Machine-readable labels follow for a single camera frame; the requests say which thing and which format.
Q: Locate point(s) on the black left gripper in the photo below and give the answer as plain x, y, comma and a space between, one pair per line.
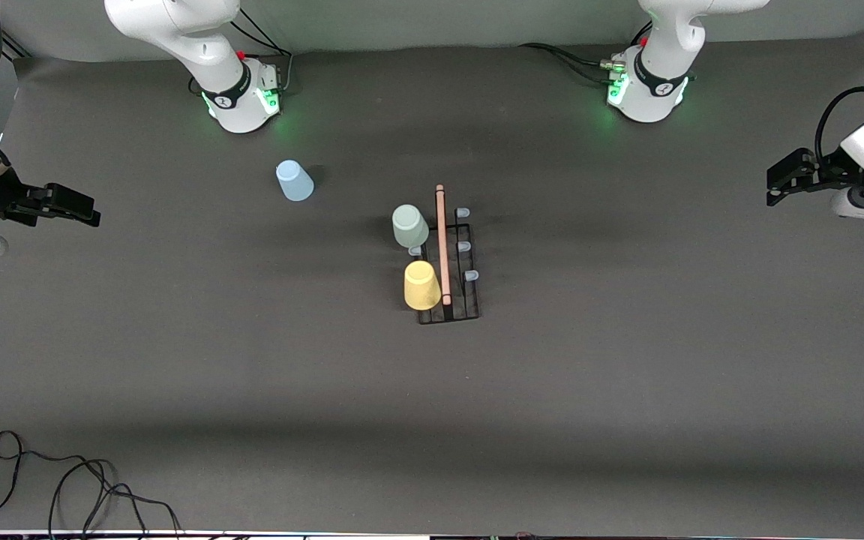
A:
831, 175

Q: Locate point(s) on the pale green plastic cup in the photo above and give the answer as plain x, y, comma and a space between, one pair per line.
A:
410, 226

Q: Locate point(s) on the yellow plastic cup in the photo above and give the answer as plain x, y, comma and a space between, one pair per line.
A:
422, 286

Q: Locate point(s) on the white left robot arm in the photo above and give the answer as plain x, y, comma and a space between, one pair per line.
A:
657, 75

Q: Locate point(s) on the light blue plastic cup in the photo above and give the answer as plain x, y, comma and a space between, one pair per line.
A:
295, 181

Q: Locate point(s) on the dark metal frame rail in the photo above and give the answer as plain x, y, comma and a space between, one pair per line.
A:
16, 49

